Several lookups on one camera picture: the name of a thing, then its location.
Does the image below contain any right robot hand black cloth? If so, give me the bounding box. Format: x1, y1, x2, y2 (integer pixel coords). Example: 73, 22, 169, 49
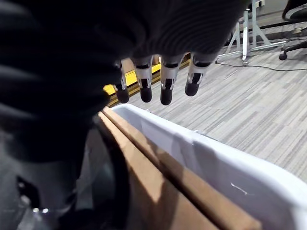
0, 0, 250, 230

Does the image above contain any white plastic box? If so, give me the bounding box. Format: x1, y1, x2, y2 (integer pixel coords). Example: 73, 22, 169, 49
111, 103, 307, 230

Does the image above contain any black sole-shaped part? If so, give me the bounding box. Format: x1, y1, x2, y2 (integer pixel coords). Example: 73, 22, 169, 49
93, 116, 132, 230

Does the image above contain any black office chair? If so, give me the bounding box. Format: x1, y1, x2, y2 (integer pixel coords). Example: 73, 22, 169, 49
279, 0, 307, 61

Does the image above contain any white metal stand frame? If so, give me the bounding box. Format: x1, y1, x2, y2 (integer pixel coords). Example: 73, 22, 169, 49
215, 0, 288, 66

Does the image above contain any black floor cable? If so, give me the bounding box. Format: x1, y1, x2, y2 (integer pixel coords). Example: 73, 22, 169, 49
215, 58, 307, 72

